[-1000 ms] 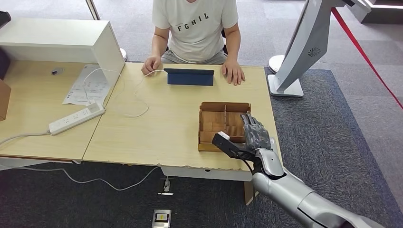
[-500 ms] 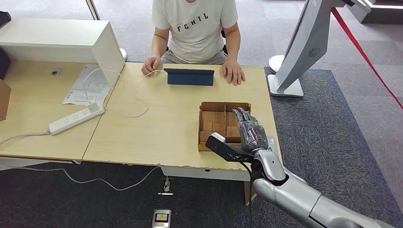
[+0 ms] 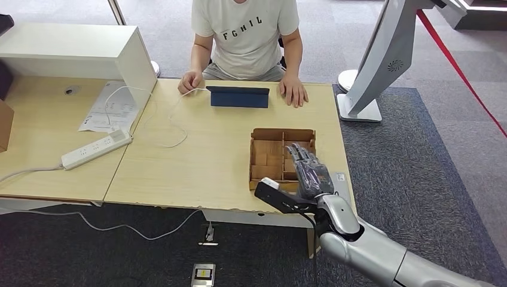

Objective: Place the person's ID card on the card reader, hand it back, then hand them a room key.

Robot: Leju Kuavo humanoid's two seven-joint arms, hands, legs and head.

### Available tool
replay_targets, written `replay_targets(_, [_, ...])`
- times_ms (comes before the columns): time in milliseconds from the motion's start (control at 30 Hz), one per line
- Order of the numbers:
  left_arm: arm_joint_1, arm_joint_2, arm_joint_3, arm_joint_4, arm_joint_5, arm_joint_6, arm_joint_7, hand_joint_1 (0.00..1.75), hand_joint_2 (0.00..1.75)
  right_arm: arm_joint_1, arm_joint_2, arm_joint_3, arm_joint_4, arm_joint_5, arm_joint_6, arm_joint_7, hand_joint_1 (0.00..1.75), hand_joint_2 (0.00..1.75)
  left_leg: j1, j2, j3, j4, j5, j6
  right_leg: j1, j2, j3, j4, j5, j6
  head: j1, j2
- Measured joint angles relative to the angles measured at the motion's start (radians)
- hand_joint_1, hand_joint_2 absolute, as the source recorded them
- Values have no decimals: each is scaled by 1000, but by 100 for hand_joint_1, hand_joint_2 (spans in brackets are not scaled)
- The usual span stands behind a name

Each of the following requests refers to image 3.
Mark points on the person's right hand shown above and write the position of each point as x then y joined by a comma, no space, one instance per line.
190,82

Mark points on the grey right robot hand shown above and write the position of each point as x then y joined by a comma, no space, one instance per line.
313,174

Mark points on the person's left hand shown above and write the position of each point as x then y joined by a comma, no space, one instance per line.
294,91

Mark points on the wooden divided box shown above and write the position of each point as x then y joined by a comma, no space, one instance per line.
267,158

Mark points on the person's right forearm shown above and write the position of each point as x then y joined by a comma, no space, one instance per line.
200,55

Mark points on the person's left forearm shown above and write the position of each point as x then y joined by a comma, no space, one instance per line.
293,55

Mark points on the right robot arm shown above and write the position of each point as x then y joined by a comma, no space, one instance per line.
376,249

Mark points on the white card reader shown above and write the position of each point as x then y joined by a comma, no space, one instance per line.
342,184

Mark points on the person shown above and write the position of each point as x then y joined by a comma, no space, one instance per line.
245,39

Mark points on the black chair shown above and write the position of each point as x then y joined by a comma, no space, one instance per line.
282,61

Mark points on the blue tablet case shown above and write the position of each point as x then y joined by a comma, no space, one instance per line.
239,99

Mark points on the wooden desk leg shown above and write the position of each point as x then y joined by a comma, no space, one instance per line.
311,243

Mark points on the white desk drawer panel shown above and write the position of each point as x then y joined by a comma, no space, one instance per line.
245,218

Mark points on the printed paper sheet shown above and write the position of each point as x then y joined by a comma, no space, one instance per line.
101,115

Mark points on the white power strip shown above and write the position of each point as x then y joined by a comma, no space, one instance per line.
95,149

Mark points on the grey desk grommet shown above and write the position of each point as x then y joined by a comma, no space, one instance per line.
72,90

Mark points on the white floor plug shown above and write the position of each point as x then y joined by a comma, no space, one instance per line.
209,235

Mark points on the white counter shelf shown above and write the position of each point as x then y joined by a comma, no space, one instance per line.
71,51

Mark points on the metal floor socket box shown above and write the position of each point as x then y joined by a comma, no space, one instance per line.
203,274

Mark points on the red barrier belt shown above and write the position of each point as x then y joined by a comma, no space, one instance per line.
455,67

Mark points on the brown cardboard box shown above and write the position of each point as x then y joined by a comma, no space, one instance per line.
4,126

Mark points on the black device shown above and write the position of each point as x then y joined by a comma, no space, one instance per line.
4,23

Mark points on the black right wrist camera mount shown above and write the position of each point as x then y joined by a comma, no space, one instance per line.
281,198

